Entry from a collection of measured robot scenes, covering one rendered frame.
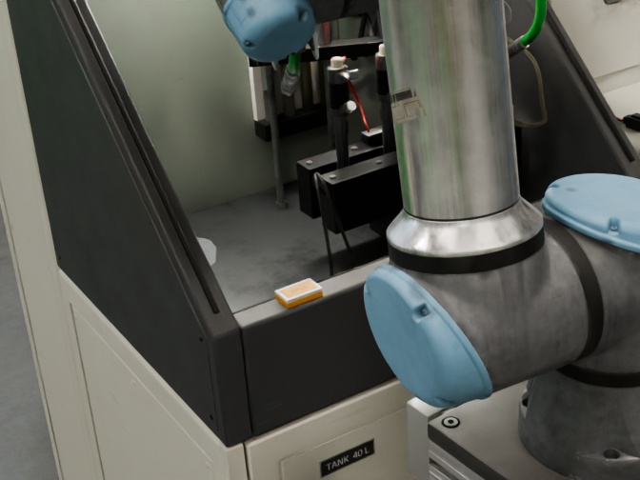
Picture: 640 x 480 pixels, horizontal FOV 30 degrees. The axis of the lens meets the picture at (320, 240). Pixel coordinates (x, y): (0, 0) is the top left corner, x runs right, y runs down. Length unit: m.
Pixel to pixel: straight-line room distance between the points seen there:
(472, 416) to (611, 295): 0.23
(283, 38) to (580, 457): 0.46
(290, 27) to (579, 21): 0.88
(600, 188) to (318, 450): 0.70
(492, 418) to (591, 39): 0.96
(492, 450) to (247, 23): 0.44
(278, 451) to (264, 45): 0.60
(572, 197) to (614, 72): 1.04
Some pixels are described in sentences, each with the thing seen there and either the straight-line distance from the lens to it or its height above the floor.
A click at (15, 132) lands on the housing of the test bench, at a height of 0.99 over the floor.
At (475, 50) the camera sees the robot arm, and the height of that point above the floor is 1.42.
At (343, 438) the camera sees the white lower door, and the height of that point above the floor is 0.73.
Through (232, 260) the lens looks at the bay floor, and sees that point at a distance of 1.80.
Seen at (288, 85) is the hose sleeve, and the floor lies 1.15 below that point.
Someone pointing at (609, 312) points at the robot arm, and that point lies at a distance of 0.92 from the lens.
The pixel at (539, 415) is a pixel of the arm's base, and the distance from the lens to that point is 1.03.
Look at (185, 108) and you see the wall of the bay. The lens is 1.89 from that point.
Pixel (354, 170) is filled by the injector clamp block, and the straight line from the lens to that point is 1.69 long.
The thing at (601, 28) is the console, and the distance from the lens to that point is 1.95.
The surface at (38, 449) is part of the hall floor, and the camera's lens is 2.90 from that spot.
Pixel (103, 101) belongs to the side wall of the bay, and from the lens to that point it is 1.49.
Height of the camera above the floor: 1.69
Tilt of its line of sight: 28 degrees down
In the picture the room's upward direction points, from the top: 4 degrees counter-clockwise
